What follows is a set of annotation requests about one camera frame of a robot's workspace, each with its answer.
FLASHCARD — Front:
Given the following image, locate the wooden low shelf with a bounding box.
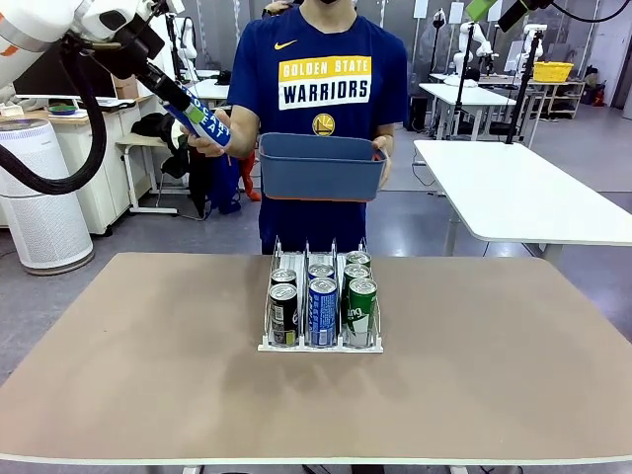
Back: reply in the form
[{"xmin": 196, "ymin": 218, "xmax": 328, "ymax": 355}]
[{"xmin": 524, "ymin": 80, "xmax": 588, "ymax": 121}]

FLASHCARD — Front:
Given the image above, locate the black computer tower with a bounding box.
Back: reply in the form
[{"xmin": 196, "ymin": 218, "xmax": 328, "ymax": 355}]
[{"xmin": 408, "ymin": 95, "xmax": 430, "ymax": 133}]

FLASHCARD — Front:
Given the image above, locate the white wire can dispenser rack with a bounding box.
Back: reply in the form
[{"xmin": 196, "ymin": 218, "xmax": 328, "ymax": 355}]
[{"xmin": 257, "ymin": 235, "xmax": 385, "ymax": 355}]

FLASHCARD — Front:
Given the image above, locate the beige top rolling table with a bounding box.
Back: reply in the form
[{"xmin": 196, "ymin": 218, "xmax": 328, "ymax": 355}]
[{"xmin": 116, "ymin": 134, "xmax": 181, "ymax": 217}]

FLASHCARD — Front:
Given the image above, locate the black beverage can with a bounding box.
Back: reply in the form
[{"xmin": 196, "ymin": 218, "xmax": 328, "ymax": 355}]
[
  {"xmin": 268, "ymin": 282, "xmax": 300, "ymax": 348},
  {"xmin": 270, "ymin": 267, "xmax": 299, "ymax": 290}
]

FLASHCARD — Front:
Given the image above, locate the yellow plastic crate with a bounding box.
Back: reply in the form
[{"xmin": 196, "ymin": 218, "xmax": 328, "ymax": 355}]
[{"xmin": 532, "ymin": 60, "xmax": 576, "ymax": 84}]

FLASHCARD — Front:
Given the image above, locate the person's left hand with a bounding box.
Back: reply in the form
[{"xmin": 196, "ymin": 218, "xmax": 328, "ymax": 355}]
[{"xmin": 371, "ymin": 134, "xmax": 395, "ymax": 192}]

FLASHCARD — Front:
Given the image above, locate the white air purifier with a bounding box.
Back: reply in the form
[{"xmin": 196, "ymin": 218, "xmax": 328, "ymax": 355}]
[{"xmin": 0, "ymin": 118, "xmax": 96, "ymax": 277}]

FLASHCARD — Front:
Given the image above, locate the white office desk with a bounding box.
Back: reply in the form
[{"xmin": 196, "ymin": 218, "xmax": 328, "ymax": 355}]
[{"xmin": 0, "ymin": 95, "xmax": 155, "ymax": 238}]

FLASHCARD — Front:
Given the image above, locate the white background table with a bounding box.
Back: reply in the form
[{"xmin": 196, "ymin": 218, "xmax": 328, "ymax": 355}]
[
  {"xmin": 418, "ymin": 81, "xmax": 517, "ymax": 144},
  {"xmin": 179, "ymin": 78, "xmax": 234, "ymax": 114}
]

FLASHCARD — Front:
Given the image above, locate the black left arm cable sleeve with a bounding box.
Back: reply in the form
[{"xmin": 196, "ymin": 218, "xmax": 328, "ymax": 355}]
[{"xmin": 0, "ymin": 36, "xmax": 110, "ymax": 197}]

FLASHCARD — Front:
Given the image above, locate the person in blue t-shirt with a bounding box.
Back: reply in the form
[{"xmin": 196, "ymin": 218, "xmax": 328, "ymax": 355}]
[{"xmin": 226, "ymin": 0, "xmax": 411, "ymax": 256}]

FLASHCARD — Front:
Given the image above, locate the person's right hand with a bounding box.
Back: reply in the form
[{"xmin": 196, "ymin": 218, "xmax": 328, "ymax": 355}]
[{"xmin": 179, "ymin": 108, "xmax": 241, "ymax": 160}]

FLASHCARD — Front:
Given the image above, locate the white side table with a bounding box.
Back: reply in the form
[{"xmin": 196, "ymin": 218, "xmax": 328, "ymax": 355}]
[{"xmin": 413, "ymin": 139, "xmax": 632, "ymax": 266}]

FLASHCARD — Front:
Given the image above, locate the blue plastic bin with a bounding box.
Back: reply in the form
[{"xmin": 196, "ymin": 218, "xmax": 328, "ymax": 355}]
[{"xmin": 258, "ymin": 131, "xmax": 389, "ymax": 203}]

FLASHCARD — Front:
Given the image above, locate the blue beverage can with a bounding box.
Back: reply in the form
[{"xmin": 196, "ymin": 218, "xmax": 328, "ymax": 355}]
[
  {"xmin": 307, "ymin": 262, "xmax": 337, "ymax": 283},
  {"xmin": 307, "ymin": 276, "xmax": 340, "ymax": 348}
]

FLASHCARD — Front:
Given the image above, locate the black computer monitor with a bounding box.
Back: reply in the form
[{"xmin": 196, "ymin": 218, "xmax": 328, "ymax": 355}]
[{"xmin": 12, "ymin": 46, "xmax": 119, "ymax": 113}]

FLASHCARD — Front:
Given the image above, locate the black jacket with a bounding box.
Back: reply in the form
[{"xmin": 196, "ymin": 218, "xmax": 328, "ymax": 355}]
[{"xmin": 130, "ymin": 112, "xmax": 175, "ymax": 150}]

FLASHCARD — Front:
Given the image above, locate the brown cardboard box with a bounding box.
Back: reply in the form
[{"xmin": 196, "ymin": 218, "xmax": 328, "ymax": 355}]
[{"xmin": 114, "ymin": 73, "xmax": 145, "ymax": 102}]

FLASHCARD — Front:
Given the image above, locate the person's right forearm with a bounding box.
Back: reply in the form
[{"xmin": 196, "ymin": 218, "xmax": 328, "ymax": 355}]
[{"xmin": 227, "ymin": 105, "xmax": 262, "ymax": 161}]

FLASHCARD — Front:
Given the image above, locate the black light stand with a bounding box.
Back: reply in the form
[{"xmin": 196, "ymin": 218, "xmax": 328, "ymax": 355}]
[{"xmin": 427, "ymin": 8, "xmax": 446, "ymax": 76}]

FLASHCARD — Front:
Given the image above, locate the blue white Pocari can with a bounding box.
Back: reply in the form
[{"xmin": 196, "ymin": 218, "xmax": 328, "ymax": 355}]
[{"xmin": 164, "ymin": 84, "xmax": 234, "ymax": 152}]

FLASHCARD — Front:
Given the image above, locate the dark navy jacket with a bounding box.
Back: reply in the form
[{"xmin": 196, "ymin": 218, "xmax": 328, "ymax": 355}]
[{"xmin": 161, "ymin": 142, "xmax": 244, "ymax": 221}]

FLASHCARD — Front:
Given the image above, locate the orange jacket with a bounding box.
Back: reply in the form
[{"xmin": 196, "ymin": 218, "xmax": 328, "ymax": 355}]
[{"xmin": 240, "ymin": 149, "xmax": 263, "ymax": 203}]

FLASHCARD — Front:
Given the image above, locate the green white beer can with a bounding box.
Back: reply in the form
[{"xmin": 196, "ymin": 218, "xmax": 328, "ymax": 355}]
[{"xmin": 346, "ymin": 276, "xmax": 379, "ymax": 349}]

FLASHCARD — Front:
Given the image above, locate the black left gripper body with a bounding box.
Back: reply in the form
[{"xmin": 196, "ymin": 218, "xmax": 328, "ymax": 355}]
[{"xmin": 110, "ymin": 19, "xmax": 167, "ymax": 81}]

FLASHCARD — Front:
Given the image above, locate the black camera stand pole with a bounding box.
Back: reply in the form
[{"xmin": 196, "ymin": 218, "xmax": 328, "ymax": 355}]
[
  {"xmin": 493, "ymin": 29, "xmax": 545, "ymax": 146},
  {"xmin": 451, "ymin": 24, "xmax": 476, "ymax": 141}
]

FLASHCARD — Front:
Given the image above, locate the black keyboard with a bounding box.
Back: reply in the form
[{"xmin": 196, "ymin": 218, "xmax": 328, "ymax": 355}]
[{"xmin": 93, "ymin": 97, "xmax": 137, "ymax": 111}]

